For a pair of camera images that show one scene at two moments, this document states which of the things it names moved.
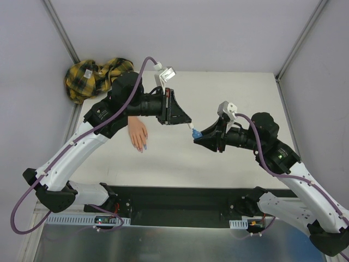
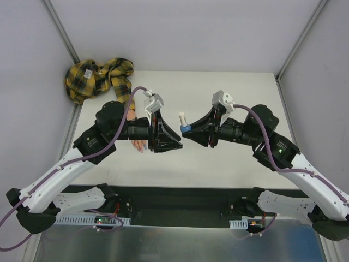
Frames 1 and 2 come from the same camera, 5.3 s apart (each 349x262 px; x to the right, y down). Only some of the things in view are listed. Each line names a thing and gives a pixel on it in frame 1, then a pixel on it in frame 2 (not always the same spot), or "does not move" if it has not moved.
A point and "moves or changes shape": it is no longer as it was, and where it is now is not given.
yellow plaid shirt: (85, 78) does not move
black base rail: (177, 206) does not move
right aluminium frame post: (291, 55) does not move
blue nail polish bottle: (196, 134) moves or changes shape
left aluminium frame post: (54, 17) does not move
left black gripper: (167, 106) to (155, 132)
